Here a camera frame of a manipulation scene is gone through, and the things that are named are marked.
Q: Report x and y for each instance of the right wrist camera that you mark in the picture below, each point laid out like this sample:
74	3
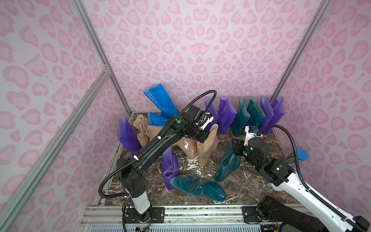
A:
250	132

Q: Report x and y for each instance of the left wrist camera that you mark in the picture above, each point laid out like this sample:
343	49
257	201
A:
199	118

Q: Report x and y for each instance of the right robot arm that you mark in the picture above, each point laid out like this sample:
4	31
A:
277	172

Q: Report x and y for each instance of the beige rain boot lying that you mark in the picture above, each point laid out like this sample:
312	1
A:
185	144

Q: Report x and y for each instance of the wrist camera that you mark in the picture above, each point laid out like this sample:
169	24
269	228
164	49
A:
199	118
250	132

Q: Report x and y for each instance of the aluminium corner post right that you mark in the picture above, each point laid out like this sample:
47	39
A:
312	27

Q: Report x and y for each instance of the aluminium corner post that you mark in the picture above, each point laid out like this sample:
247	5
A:
312	27
87	25

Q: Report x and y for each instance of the dark green rain boot lying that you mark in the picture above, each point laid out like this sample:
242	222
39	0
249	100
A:
197	186

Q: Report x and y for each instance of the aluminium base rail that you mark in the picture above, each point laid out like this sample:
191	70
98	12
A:
207	218

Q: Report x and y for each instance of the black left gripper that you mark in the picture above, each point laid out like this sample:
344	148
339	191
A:
201	135

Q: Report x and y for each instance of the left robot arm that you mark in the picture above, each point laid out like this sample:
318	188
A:
132	175

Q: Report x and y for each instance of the aluminium diagonal beam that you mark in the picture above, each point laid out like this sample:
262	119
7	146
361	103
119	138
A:
16	203

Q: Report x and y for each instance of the aluminium corner post left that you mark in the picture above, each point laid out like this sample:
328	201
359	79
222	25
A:
87	25

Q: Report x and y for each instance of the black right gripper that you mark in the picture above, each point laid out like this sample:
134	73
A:
237	148

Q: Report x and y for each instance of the beige rain boot upright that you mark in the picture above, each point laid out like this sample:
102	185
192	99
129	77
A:
206	149

